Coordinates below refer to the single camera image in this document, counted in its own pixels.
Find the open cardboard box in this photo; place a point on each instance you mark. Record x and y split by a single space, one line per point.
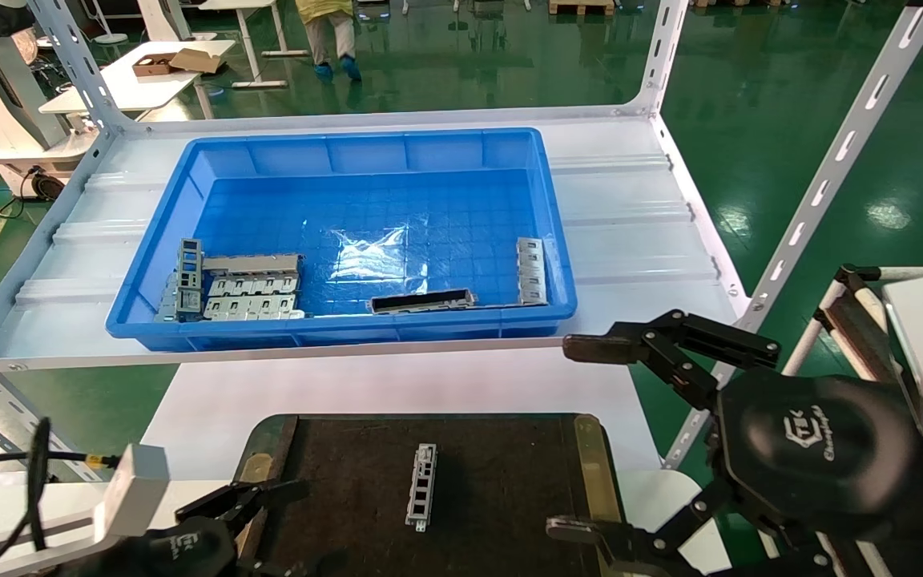
153 64

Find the white background table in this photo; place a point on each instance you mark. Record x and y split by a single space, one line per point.
133 84

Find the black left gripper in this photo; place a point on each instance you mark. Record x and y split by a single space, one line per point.
165 553

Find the flat cardboard piece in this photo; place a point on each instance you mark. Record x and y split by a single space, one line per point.
197 60

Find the long grey metal part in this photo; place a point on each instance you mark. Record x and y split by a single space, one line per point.
253 263

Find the black container tray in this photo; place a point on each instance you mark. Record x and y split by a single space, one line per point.
493 489

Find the person in yellow top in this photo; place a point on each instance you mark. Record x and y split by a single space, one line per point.
329 28

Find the white background desk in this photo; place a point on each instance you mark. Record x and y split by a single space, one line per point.
249 40

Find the blue plastic bin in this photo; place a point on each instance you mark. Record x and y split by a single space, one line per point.
349 152

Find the white tube stand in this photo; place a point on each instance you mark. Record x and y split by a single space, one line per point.
846 312

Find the grey slotted metal part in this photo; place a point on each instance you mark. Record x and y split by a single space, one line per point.
423 485

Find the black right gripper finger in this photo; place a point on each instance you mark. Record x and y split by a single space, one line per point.
598 349

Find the clear plastic film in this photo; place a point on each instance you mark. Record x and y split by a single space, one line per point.
365 260

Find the wooden pallet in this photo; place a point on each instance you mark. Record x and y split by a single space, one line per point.
582 6

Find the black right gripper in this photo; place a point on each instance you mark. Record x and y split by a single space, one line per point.
814 449

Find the white metal shelf rack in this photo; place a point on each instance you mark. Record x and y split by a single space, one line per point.
630 216

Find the small grey metal part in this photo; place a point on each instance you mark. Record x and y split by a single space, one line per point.
167 304

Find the metal part with dark inside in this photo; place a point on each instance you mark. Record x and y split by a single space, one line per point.
421 301

